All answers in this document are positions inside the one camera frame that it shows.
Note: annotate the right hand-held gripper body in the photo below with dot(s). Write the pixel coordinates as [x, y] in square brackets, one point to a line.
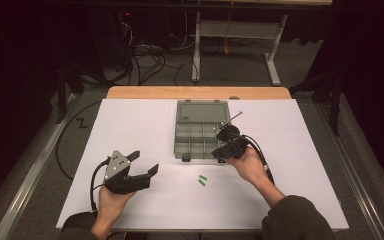
[233, 146]

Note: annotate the green plastic wall plug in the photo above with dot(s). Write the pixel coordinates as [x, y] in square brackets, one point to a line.
[201, 182]
[203, 177]

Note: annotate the grey transparent compartment box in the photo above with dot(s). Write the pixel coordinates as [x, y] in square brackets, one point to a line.
[193, 111]

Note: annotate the white paper sheet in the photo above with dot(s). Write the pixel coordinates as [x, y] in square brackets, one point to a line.
[146, 133]

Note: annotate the white metal frame desk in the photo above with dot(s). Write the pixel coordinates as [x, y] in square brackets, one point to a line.
[240, 29]

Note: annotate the person's left hand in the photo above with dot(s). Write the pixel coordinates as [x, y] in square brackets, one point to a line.
[113, 206]

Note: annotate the aluminium floor rail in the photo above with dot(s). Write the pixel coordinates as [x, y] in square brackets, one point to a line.
[359, 186]
[30, 186]

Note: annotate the black metal stand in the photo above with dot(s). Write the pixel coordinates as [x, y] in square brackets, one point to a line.
[61, 100]
[336, 110]

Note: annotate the wooden table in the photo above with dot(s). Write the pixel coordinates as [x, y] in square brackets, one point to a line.
[180, 92]

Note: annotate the person's right hand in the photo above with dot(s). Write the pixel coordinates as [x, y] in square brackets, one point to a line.
[251, 166]

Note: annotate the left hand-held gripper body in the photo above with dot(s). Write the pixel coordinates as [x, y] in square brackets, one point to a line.
[116, 166]

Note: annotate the black computer tower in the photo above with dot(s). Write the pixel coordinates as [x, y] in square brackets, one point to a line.
[110, 40]

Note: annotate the grey round table grommet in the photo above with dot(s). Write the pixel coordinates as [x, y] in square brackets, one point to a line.
[233, 97]

